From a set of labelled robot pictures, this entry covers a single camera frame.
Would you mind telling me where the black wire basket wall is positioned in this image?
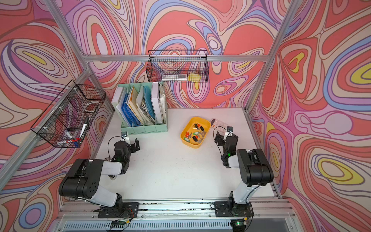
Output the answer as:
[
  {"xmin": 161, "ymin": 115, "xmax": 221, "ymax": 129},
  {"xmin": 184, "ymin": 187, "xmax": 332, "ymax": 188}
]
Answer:
[
  {"xmin": 31, "ymin": 80, "xmax": 106, "ymax": 148},
  {"xmin": 146, "ymin": 49, "xmax": 209, "ymax": 83}
]

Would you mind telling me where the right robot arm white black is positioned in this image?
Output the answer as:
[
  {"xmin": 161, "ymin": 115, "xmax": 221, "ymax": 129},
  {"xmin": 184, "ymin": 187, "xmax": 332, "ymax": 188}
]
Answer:
[{"xmin": 214, "ymin": 133, "xmax": 274, "ymax": 218}]

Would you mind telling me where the black wire basket back wall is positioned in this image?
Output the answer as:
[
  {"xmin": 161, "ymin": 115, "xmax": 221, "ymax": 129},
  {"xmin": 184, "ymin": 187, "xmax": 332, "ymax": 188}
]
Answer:
[{"xmin": 146, "ymin": 49, "xmax": 209, "ymax": 83}]

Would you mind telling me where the black wire basket left wall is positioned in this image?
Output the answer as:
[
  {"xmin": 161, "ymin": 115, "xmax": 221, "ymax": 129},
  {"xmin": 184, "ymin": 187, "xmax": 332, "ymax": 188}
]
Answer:
[{"xmin": 31, "ymin": 80, "xmax": 106, "ymax": 148}]

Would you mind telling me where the pink calculator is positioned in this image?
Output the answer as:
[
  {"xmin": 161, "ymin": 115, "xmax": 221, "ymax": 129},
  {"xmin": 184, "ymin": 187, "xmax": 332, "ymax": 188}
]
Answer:
[{"xmin": 210, "ymin": 118, "xmax": 228, "ymax": 129}]

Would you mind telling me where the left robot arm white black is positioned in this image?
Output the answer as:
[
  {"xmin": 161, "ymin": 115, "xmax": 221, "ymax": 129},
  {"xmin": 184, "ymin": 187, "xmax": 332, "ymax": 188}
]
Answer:
[{"xmin": 59, "ymin": 138, "xmax": 140, "ymax": 220}]

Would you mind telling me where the white binder in rack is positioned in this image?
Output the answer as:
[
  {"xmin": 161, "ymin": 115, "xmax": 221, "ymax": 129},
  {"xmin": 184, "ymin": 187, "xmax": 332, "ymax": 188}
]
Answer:
[{"xmin": 151, "ymin": 82, "xmax": 163, "ymax": 124}]

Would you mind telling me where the yellow sticky note pad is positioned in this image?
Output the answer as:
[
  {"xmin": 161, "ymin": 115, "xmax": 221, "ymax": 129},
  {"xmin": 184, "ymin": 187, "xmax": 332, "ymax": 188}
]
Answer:
[{"xmin": 187, "ymin": 73, "xmax": 202, "ymax": 83}]

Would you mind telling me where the yellow plastic storage box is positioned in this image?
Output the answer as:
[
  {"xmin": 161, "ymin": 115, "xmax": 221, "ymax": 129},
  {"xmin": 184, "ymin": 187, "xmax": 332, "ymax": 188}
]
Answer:
[{"xmin": 180, "ymin": 117, "xmax": 211, "ymax": 149}]

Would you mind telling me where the black white marker pen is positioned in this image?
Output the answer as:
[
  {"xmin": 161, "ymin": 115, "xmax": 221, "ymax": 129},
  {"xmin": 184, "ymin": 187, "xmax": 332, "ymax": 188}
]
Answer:
[{"xmin": 79, "ymin": 116, "xmax": 89, "ymax": 139}]

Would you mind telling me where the green file organizer rack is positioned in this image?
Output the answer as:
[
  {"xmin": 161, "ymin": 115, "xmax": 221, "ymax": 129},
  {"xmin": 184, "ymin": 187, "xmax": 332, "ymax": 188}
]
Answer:
[{"xmin": 111, "ymin": 82, "xmax": 168, "ymax": 134}]

